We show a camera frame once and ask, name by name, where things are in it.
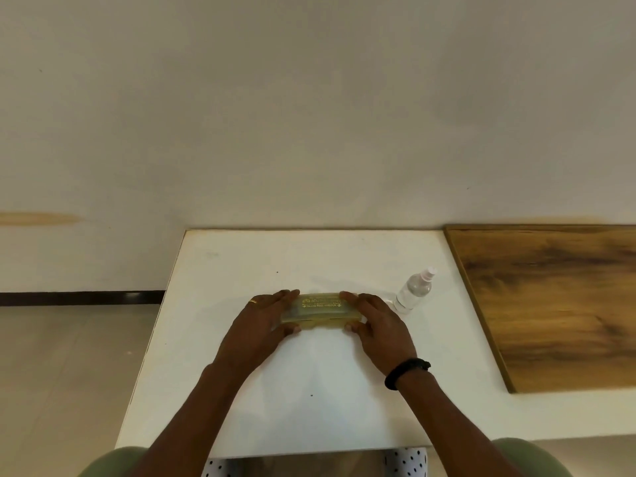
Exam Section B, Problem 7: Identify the person's left hand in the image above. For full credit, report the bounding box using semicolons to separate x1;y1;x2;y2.
213;288;303;379

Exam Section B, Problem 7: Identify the person's right hand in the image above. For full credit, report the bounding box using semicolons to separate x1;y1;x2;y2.
339;291;418;378

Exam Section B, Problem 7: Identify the clear spray bottle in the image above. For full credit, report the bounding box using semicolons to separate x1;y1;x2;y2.
392;266;439;315

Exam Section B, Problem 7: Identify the yellow translucent glasses case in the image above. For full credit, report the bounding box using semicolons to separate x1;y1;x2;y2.
280;291;368;331

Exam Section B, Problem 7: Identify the person's left forearm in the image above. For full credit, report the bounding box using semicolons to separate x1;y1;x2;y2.
127;364;249;477

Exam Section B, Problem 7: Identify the person's right forearm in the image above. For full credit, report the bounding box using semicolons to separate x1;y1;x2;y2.
397;374;527;477

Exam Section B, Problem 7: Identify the person's left leg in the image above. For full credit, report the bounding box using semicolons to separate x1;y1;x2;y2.
77;445;150;477

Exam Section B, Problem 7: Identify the black wristband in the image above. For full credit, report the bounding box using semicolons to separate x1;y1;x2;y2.
384;358;432;392

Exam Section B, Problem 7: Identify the white polka dot slipper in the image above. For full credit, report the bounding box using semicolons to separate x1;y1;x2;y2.
201;457;235;477
385;447;428;477

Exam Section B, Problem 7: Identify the brown wooden board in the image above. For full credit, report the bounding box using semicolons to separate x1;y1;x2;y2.
443;224;636;395

